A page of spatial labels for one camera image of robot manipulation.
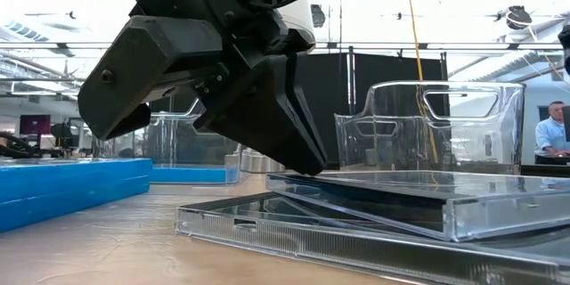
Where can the clear plastic bin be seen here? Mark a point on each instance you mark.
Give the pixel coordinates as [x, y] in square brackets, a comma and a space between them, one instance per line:
[178, 151]
[507, 133]

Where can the black office furniture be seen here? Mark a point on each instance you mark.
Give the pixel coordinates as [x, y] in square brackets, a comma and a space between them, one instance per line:
[62, 131]

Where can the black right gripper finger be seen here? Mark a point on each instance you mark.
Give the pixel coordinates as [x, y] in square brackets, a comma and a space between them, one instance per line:
[147, 58]
[267, 120]

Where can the dark red monitor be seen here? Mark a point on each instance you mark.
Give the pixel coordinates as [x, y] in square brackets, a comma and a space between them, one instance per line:
[35, 124]

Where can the white shade table lamp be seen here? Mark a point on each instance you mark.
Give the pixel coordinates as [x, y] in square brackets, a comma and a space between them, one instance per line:
[263, 162]

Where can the person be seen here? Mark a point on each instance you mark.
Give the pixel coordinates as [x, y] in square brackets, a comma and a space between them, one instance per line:
[566, 44]
[550, 135]

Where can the black ceiling-hung device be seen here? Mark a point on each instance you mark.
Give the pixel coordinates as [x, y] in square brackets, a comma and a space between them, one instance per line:
[516, 17]

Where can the black round ceiling device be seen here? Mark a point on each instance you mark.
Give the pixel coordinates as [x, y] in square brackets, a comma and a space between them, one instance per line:
[317, 15]

